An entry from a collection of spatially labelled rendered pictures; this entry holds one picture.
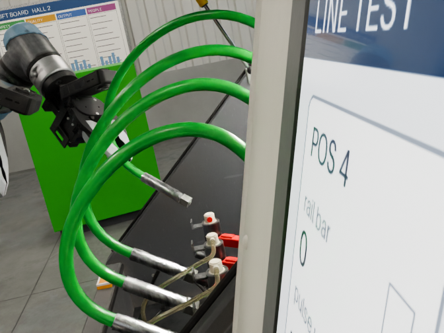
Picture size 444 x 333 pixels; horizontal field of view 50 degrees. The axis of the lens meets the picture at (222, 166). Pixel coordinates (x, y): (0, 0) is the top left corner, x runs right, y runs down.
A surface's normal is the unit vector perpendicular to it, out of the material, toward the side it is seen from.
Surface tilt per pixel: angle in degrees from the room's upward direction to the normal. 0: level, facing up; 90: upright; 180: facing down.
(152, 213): 90
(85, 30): 90
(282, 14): 76
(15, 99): 90
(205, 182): 90
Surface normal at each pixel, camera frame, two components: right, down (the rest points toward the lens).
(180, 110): 0.14, 0.25
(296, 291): -1.00, -0.04
